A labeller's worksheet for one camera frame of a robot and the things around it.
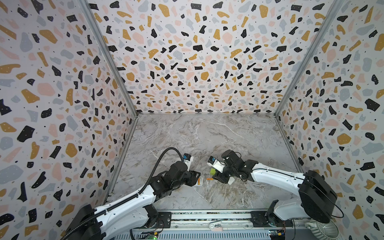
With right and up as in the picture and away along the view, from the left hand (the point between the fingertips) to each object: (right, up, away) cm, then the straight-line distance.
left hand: (198, 172), depth 77 cm
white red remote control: (0, -8, +8) cm, 12 cm away
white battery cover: (+19, -8, +10) cm, 23 cm away
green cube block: (+8, -3, +10) cm, 13 cm away
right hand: (+8, -1, +6) cm, 10 cm away
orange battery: (+6, -7, +10) cm, 14 cm away
